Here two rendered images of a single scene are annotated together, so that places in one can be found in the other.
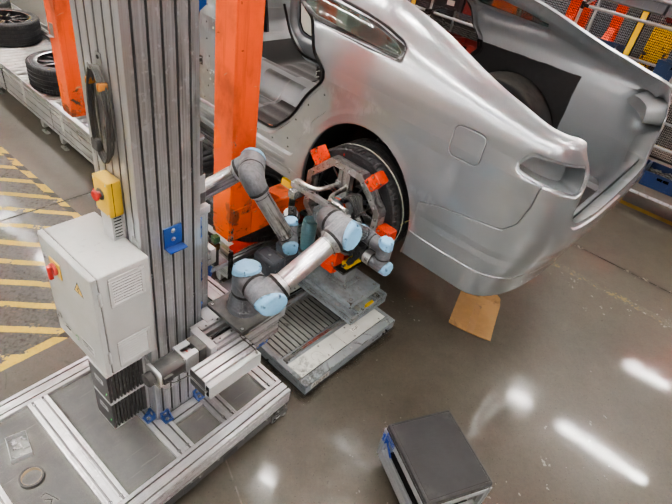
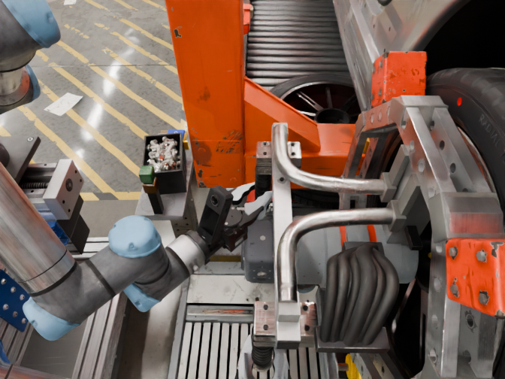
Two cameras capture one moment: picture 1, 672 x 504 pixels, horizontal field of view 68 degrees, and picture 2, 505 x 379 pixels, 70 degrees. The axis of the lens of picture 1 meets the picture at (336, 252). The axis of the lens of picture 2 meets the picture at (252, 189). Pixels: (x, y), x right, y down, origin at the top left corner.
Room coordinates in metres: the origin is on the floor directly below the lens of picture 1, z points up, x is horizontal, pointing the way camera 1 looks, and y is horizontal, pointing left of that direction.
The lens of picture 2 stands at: (2.01, -0.13, 1.44)
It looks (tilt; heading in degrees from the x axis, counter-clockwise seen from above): 50 degrees down; 55
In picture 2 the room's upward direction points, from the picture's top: straight up
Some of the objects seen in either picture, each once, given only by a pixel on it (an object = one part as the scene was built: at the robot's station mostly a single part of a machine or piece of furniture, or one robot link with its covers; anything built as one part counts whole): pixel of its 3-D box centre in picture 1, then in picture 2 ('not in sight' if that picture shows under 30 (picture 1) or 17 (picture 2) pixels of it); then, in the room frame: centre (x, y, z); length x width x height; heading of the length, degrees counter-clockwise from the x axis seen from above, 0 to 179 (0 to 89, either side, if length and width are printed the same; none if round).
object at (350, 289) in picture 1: (346, 266); not in sight; (2.56, -0.08, 0.32); 0.40 x 0.30 x 0.28; 54
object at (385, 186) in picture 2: (319, 177); (331, 143); (2.38, 0.17, 1.03); 0.19 x 0.18 x 0.11; 144
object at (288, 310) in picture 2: (346, 193); (349, 244); (2.26, 0.01, 1.03); 0.19 x 0.18 x 0.11; 144
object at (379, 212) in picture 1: (342, 206); (386, 250); (2.42, 0.02, 0.85); 0.54 x 0.07 x 0.54; 54
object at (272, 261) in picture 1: (283, 264); (298, 260); (2.53, 0.32, 0.26); 0.42 x 0.18 x 0.35; 144
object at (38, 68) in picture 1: (66, 71); not in sight; (4.58, 2.90, 0.39); 0.66 x 0.66 x 0.24
